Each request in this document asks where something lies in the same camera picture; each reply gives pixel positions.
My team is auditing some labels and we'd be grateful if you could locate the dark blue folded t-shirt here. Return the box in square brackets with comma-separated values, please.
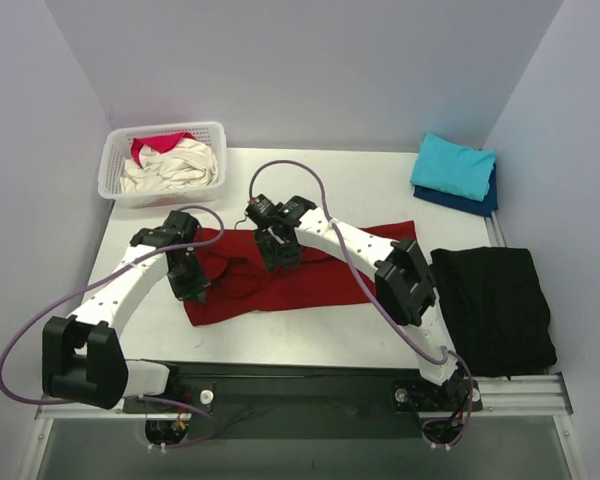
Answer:
[412, 162, 501, 219]

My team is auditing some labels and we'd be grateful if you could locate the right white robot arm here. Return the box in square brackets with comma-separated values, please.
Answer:
[245, 195, 459, 408]

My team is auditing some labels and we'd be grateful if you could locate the bright red t-shirt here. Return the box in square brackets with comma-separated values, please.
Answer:
[130, 132, 195, 168]

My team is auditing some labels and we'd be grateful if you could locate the dark red t-shirt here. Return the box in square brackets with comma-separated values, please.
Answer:
[182, 218, 421, 327]

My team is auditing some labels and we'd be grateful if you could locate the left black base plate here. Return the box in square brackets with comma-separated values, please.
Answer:
[123, 379, 211, 414]

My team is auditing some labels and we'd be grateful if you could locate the aluminium rail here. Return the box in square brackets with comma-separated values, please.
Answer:
[35, 374, 573, 420]

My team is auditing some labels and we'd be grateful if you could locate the turquoise folded t-shirt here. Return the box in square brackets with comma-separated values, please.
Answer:
[410, 133, 496, 202]

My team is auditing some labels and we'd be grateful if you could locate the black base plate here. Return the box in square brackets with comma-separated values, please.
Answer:
[391, 378, 468, 413]
[123, 379, 211, 414]

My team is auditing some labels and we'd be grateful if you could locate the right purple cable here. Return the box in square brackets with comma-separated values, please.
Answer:
[247, 159, 476, 447]

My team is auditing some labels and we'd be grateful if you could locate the white plastic basket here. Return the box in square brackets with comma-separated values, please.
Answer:
[98, 121, 227, 208]

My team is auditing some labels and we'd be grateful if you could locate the black t-shirt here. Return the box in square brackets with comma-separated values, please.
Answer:
[431, 247, 557, 377]

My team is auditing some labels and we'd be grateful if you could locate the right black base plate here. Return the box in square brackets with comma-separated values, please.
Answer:
[391, 378, 468, 413]

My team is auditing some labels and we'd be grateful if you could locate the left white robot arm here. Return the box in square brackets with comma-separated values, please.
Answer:
[42, 210, 210, 412]

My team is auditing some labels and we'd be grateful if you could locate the cream white t-shirt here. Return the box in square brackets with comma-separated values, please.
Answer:
[120, 138, 219, 194]

